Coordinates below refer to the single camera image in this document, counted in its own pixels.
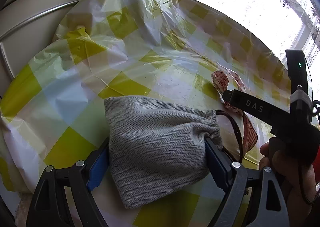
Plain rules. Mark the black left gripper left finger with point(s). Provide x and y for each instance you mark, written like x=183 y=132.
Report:
x=49 y=206

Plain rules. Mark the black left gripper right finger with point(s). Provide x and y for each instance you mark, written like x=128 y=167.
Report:
x=266 y=206

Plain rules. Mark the pink floral fabric pouch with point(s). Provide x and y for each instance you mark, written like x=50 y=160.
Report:
x=225 y=81

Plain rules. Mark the grey herringbone drawstring pouch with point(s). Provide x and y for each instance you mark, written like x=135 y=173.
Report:
x=156 y=147

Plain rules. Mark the person right hand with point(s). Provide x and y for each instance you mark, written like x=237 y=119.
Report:
x=287 y=176

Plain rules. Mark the red thermos flask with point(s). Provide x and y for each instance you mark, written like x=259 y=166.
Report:
x=316 y=167

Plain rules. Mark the black tracker device green light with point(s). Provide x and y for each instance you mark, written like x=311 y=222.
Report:
x=300 y=102

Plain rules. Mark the sheer floral lace curtain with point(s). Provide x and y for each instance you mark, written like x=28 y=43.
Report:
x=307 y=39

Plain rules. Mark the green checkered plastic tablecloth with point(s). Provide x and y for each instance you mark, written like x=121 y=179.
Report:
x=52 y=113

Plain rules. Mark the silver white sofa frame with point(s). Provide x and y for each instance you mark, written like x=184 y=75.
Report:
x=27 y=27

